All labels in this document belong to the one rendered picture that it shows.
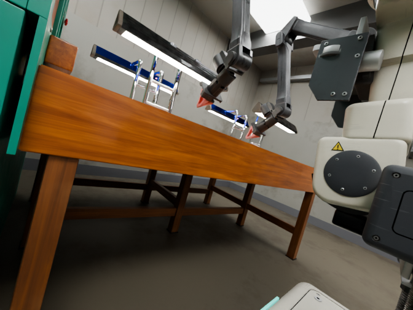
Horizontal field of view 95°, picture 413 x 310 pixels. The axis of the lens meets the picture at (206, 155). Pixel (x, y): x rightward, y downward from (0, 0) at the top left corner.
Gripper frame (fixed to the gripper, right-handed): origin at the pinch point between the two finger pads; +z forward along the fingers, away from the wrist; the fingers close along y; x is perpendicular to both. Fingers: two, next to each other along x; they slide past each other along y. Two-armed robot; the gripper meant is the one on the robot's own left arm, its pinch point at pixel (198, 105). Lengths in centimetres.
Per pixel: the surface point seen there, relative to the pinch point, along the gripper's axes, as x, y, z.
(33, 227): 43, 45, 19
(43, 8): 11, 51, -14
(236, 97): -197, -221, 91
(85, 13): -180, 35, 87
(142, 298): 67, 4, 53
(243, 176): 28.4, -24.9, 5.3
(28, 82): 22, 51, -5
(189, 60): -27.3, 0.6, -2.0
